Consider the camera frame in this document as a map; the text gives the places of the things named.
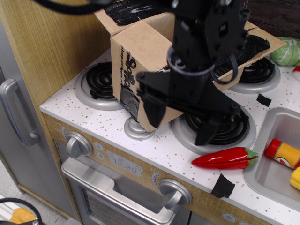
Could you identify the black tape piece back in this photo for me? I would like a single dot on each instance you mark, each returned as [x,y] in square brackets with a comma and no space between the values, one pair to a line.
[263,100]

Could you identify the green toy cabbage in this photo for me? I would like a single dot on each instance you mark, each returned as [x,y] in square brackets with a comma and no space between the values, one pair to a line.
[289,54]

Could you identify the red white toy food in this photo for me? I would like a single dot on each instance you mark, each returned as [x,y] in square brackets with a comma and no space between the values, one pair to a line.
[296,73]

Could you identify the red yellow toy bottle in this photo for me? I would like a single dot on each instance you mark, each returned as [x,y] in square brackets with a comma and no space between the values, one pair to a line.
[283,153]

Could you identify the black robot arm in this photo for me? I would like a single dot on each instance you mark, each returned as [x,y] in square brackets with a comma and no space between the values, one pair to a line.
[205,33]

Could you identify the orange object on floor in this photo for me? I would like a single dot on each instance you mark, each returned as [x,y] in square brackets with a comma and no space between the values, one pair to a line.
[22,215]

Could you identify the black burner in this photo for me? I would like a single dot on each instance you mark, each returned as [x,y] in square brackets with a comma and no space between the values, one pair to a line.
[94,87]
[260,77]
[242,133]

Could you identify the small silver centre burner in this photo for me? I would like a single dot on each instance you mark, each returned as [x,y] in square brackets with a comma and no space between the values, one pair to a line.
[135,131]

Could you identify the front right black burner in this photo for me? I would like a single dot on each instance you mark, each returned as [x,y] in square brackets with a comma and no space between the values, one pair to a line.
[242,133]

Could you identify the back right black burner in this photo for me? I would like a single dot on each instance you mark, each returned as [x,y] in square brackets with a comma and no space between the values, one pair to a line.
[260,77]

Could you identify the silver toy sink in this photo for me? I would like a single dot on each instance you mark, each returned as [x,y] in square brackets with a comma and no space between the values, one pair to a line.
[267,176]

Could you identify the silver oven knob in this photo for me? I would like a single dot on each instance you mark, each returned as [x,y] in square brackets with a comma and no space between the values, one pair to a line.
[174,193]
[77,145]

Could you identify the yellow toy corn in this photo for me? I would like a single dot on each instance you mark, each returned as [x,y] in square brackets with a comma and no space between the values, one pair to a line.
[295,178]

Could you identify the left black burner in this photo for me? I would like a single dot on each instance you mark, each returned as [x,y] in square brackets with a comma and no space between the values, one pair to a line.
[94,87]

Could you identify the black tape piece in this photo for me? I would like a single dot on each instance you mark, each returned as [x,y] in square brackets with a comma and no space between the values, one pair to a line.
[223,187]
[263,100]

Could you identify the grey fridge door handle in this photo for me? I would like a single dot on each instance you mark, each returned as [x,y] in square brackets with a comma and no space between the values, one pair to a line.
[7,90]

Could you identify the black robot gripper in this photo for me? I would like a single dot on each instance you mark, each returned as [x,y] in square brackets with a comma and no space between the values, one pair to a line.
[188,94]

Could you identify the oven clock display panel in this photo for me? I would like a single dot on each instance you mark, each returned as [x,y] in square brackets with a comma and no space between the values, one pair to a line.
[125,164]

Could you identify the silver oven door handle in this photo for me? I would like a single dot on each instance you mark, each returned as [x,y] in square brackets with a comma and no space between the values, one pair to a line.
[104,197]

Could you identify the small brown cardboard box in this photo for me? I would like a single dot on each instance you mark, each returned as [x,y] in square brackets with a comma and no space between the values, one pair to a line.
[257,44]

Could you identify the right silver oven knob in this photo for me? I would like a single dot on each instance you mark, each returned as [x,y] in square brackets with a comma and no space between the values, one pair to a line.
[174,193]

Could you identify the red toy chili pepper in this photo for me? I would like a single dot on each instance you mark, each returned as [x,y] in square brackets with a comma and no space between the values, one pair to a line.
[229,159]

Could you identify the black tape piece front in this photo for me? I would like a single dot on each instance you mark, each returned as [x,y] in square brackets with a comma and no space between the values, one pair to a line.
[223,187]

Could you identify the left silver oven knob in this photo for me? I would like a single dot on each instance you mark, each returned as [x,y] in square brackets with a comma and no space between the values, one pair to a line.
[77,145]

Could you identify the black cable loop floor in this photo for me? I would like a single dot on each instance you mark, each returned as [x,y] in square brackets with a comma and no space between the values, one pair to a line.
[38,220]

